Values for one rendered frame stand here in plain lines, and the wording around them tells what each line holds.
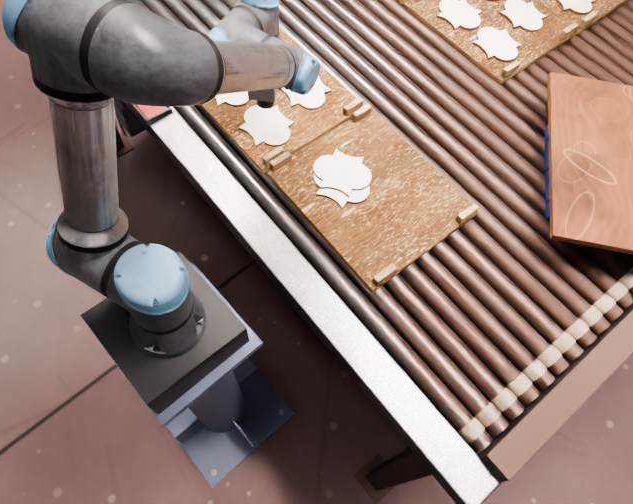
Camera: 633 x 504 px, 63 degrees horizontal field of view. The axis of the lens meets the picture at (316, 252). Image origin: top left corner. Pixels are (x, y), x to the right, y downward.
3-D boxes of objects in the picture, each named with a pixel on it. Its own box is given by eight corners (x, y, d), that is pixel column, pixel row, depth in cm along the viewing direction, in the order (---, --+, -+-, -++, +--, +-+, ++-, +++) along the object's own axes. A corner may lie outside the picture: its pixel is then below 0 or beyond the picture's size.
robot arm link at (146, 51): (178, 38, 55) (331, 48, 98) (97, -2, 57) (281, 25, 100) (154, 138, 60) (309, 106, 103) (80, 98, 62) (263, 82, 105)
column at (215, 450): (212, 488, 181) (154, 466, 103) (150, 404, 192) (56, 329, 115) (294, 413, 193) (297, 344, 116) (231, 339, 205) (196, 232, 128)
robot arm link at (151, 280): (167, 344, 95) (154, 315, 83) (109, 308, 97) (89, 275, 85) (206, 294, 100) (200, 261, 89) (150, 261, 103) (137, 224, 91)
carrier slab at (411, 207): (371, 293, 117) (372, 290, 116) (265, 173, 131) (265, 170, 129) (477, 214, 128) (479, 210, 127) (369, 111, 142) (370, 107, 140)
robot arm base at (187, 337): (150, 372, 102) (140, 355, 93) (119, 311, 107) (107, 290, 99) (219, 334, 107) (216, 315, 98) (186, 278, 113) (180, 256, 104)
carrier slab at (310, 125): (263, 174, 131) (262, 170, 129) (174, 78, 144) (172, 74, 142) (365, 109, 142) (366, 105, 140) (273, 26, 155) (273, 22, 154)
